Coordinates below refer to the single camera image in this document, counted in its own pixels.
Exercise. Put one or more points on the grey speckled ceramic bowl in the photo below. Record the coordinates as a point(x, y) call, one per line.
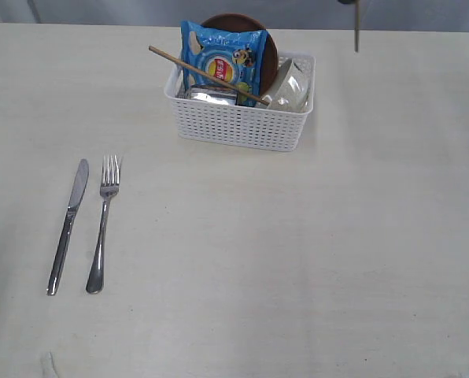
point(289, 90)

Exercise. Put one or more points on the silver metal fork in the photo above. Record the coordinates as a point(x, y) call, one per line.
point(109, 188)

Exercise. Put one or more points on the brown round plate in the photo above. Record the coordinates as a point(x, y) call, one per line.
point(235, 22)

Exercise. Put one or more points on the blue Lay's chips bag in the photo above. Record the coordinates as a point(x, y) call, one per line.
point(234, 57)

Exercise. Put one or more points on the silver metal table knife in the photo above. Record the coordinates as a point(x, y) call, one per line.
point(76, 196)

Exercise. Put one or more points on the white curtain backdrop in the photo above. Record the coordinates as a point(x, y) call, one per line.
point(390, 15)

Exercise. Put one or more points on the white perforated plastic basket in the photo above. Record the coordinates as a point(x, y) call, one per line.
point(251, 127)

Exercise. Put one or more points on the brown wooden chopstick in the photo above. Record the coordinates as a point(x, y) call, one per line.
point(357, 26)
point(206, 75)

